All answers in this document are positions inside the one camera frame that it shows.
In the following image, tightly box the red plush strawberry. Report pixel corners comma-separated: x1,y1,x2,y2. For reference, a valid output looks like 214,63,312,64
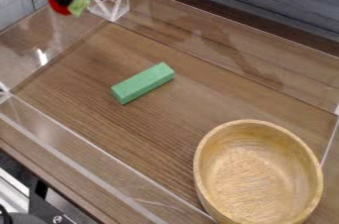
48,0,89,17

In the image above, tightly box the green rectangular block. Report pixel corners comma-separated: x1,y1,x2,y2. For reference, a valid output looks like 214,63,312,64
111,62,175,105

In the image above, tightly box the wooden bowl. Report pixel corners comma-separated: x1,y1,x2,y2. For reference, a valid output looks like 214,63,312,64
194,119,323,224

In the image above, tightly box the clear acrylic enclosure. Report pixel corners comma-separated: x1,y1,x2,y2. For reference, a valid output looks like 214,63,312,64
0,0,339,224

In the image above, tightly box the black metal table bracket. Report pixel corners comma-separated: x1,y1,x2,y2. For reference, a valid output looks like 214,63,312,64
28,179,77,224

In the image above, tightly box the black cable lower left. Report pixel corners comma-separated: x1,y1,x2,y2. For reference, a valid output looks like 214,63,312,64
0,203,15,224

